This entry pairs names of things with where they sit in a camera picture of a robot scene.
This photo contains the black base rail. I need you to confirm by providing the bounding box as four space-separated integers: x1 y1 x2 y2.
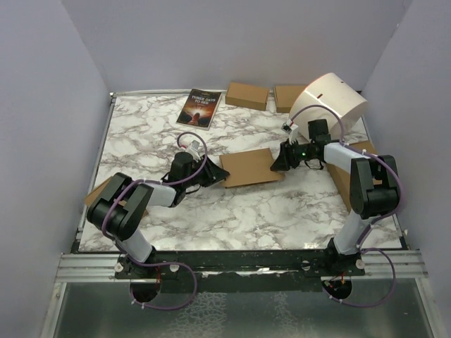
115 249 365 294

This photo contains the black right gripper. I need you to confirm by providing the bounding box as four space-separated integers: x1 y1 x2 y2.
270 138 313 171

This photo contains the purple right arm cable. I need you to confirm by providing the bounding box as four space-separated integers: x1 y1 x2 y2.
288 105 404 307

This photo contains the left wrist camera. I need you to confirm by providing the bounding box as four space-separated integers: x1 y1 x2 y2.
185 140 204 161

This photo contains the white cylindrical drum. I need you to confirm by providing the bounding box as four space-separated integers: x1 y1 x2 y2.
289 73 369 139

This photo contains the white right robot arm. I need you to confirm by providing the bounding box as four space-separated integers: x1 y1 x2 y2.
271 119 400 275

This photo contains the cardboard box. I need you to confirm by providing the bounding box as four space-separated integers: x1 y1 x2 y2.
85 173 148 227
219 148 285 188
273 85 307 113
326 140 377 212
225 82 270 111

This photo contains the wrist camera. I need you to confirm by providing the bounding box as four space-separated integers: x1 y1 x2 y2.
185 140 204 161
281 119 299 138

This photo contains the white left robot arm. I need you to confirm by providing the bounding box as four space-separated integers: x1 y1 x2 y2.
87 151 230 278

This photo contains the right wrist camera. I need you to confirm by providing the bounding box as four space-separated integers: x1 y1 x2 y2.
281 119 299 138

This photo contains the Three Days To See book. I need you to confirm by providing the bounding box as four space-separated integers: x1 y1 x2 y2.
176 89 221 130

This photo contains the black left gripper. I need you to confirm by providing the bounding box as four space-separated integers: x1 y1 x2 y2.
183 154 230 189

